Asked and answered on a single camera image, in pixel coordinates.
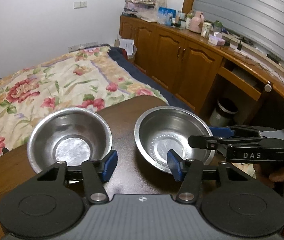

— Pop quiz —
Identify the small steel bowl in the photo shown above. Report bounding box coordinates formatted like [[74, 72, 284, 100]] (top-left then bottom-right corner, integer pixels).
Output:
[[134, 106, 215, 173]]

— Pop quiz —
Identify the medium steel bowl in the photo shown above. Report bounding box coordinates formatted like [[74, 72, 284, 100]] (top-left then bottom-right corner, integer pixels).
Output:
[[27, 107, 113, 173]]

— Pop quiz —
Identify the small trash bin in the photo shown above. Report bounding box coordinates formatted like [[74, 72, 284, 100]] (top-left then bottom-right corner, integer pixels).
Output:
[[209, 98, 238, 127]]

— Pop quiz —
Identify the wooden sideboard cabinet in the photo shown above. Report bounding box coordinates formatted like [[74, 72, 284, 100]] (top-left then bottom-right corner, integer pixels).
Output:
[[119, 16, 284, 127]]

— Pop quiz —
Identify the pink tissue box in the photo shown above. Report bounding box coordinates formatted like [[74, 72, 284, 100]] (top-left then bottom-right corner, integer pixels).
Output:
[[208, 35, 225, 46]]

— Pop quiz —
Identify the pink kettle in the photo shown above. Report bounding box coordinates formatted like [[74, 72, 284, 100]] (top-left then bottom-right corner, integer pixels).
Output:
[[189, 11, 204, 34]]

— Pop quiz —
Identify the floral bed quilt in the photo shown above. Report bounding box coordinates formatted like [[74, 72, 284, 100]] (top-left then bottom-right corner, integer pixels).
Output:
[[0, 46, 168, 156]]

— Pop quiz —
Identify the white paper bag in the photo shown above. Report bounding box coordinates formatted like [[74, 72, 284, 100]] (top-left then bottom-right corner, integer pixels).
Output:
[[119, 38, 134, 56]]

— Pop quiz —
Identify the blue picture card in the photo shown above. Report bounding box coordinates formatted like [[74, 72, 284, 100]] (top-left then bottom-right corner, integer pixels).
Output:
[[157, 7, 176, 26]]

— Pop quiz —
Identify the wall socket strip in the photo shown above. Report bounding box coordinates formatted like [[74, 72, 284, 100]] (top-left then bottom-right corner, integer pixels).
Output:
[[68, 42, 99, 53]]

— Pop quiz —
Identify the white wall switch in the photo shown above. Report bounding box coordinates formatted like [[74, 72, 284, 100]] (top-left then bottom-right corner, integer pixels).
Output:
[[74, 1, 87, 9]]

